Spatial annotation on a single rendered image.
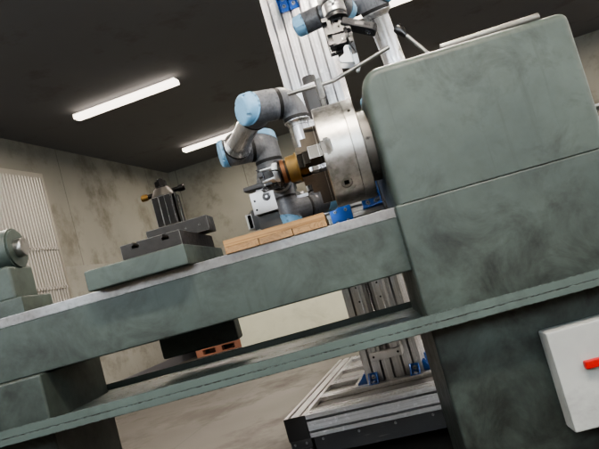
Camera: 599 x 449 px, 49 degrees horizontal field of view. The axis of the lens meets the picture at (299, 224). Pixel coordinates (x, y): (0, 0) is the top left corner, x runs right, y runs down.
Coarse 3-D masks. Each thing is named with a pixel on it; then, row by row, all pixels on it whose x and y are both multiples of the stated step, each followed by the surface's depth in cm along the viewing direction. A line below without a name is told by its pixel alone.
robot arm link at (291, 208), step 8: (280, 200) 228; (288, 200) 228; (296, 200) 229; (304, 200) 230; (280, 208) 229; (288, 208) 227; (296, 208) 228; (304, 208) 229; (312, 208) 230; (280, 216) 230; (288, 216) 227; (296, 216) 228; (304, 216) 231
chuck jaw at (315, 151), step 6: (324, 138) 190; (318, 144) 191; (324, 144) 189; (330, 144) 189; (312, 150) 191; (318, 150) 191; (324, 150) 189; (330, 150) 189; (300, 156) 199; (306, 156) 196; (312, 156) 191; (318, 156) 191; (300, 162) 199; (306, 162) 195; (312, 162) 196; (318, 162) 198; (324, 162) 201; (300, 168) 200
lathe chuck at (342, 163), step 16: (320, 112) 195; (336, 112) 193; (320, 128) 191; (336, 128) 190; (320, 144) 193; (336, 144) 188; (352, 144) 188; (336, 160) 189; (352, 160) 189; (336, 176) 190; (352, 176) 191; (336, 192) 194; (352, 192) 195
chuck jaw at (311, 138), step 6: (312, 126) 211; (306, 132) 210; (312, 132) 210; (306, 138) 209; (312, 138) 208; (300, 144) 207; (306, 144) 207; (312, 144) 206; (300, 150) 206; (306, 150) 206
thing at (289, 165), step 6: (288, 156) 204; (294, 156) 201; (276, 162) 203; (282, 162) 202; (288, 162) 201; (294, 162) 201; (282, 168) 201; (288, 168) 201; (294, 168) 201; (306, 168) 202; (282, 174) 201; (288, 174) 202; (294, 174) 201; (300, 174) 201; (306, 174) 204; (282, 180) 202; (288, 180) 203; (294, 180) 203
